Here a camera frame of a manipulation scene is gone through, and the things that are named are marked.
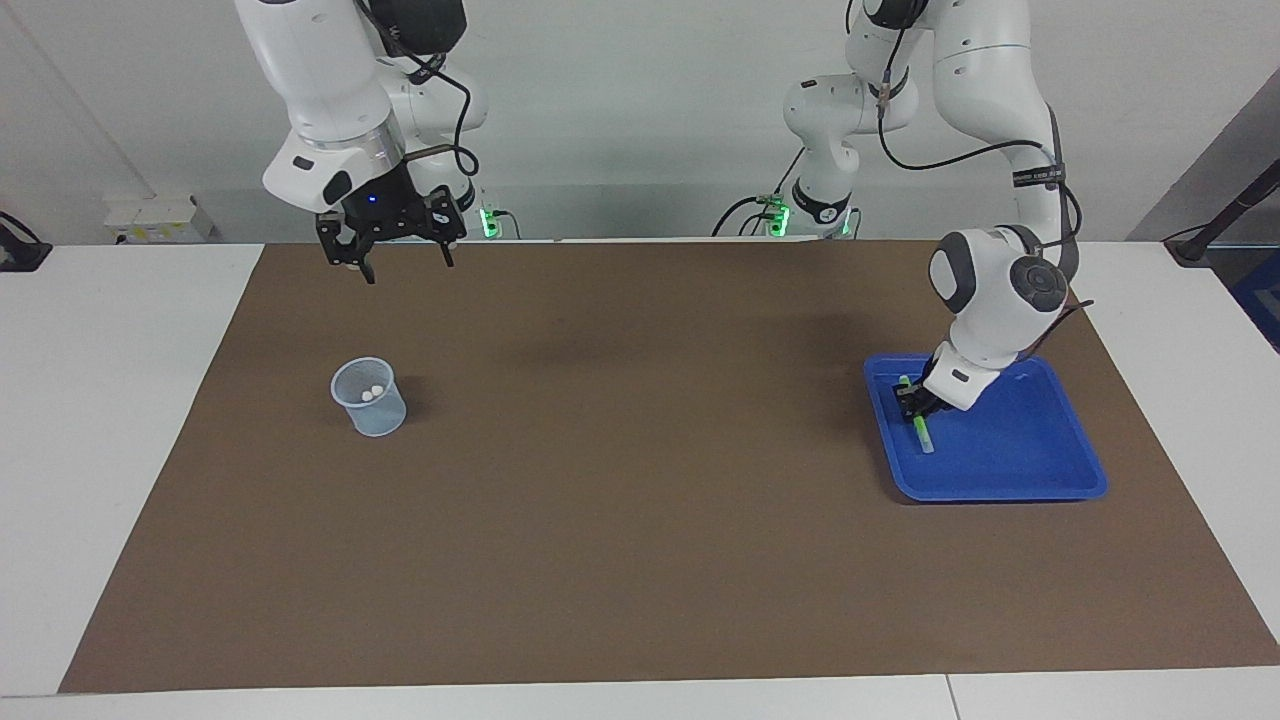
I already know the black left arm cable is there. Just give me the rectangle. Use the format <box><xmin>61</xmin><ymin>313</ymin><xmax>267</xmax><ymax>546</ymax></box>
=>
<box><xmin>845</xmin><ymin>0</ymin><xmax>1096</xmax><ymax>333</ymax></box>

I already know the blue plastic tray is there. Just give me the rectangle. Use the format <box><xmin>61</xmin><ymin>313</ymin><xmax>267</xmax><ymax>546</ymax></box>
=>
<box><xmin>863</xmin><ymin>352</ymin><xmax>1109</xmax><ymax>503</ymax></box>

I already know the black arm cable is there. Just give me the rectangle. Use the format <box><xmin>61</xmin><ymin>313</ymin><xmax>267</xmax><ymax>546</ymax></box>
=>
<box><xmin>845</xmin><ymin>0</ymin><xmax>1096</xmax><ymax>333</ymax></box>
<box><xmin>355</xmin><ymin>0</ymin><xmax>481</xmax><ymax>181</ymax></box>

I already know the black clamp bracket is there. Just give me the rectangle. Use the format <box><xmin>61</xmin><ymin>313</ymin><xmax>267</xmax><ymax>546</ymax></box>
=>
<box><xmin>0</xmin><ymin>212</ymin><xmax>53</xmax><ymax>273</ymax></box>

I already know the green highlighter pen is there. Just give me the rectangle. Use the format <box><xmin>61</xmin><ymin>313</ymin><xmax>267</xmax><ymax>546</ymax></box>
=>
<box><xmin>898</xmin><ymin>375</ymin><xmax>935</xmax><ymax>454</ymax></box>

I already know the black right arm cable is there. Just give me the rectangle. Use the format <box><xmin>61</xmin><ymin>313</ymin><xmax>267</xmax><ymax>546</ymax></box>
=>
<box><xmin>355</xmin><ymin>0</ymin><xmax>481</xmax><ymax>181</ymax></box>

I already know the white power strip box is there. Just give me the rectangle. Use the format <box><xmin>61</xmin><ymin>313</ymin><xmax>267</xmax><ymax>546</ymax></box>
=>
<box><xmin>105</xmin><ymin>195</ymin><xmax>216</xmax><ymax>245</ymax></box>

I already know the brown table mat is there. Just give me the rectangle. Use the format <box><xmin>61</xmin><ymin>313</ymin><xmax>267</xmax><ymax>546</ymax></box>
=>
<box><xmin>58</xmin><ymin>238</ymin><xmax>1280</xmax><ymax>694</ymax></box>

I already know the black stand pole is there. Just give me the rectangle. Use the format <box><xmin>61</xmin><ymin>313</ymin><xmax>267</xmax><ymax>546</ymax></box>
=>
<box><xmin>1165</xmin><ymin>160</ymin><xmax>1280</xmax><ymax>266</ymax></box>

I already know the black left base cable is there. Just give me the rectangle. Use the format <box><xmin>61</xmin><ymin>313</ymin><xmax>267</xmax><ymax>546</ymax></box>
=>
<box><xmin>712</xmin><ymin>150</ymin><xmax>806</xmax><ymax>238</ymax></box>

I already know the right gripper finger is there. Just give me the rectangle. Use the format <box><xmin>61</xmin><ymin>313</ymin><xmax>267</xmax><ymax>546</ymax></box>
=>
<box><xmin>316</xmin><ymin>212</ymin><xmax>377</xmax><ymax>285</ymax></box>
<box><xmin>425</xmin><ymin>187</ymin><xmax>467</xmax><ymax>269</ymax></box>

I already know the blue crate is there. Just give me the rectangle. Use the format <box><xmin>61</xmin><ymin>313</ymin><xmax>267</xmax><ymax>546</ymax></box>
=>
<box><xmin>1228</xmin><ymin>248</ymin><xmax>1280</xmax><ymax>353</ymax></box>

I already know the light blue mesh pen cup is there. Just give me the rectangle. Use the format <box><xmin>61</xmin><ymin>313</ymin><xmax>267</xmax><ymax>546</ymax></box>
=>
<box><xmin>331</xmin><ymin>357</ymin><xmax>408</xmax><ymax>438</ymax></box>

